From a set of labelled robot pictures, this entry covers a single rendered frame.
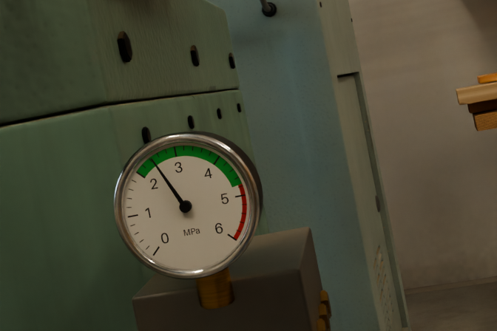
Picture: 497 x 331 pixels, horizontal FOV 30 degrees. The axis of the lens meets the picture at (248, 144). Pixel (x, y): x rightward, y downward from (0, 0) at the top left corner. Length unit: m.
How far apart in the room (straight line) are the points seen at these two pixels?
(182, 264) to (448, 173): 2.52
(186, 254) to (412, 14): 2.51
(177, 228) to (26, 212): 0.11
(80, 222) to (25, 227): 0.03
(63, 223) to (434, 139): 2.45
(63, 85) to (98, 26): 0.03
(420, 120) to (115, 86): 2.43
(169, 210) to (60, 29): 0.12
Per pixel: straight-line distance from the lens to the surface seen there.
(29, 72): 0.47
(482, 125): 2.38
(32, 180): 0.48
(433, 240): 2.93
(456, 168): 2.90
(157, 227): 0.40
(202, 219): 0.40
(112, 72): 0.48
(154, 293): 0.44
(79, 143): 0.47
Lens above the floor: 0.70
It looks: 3 degrees down
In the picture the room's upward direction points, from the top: 11 degrees counter-clockwise
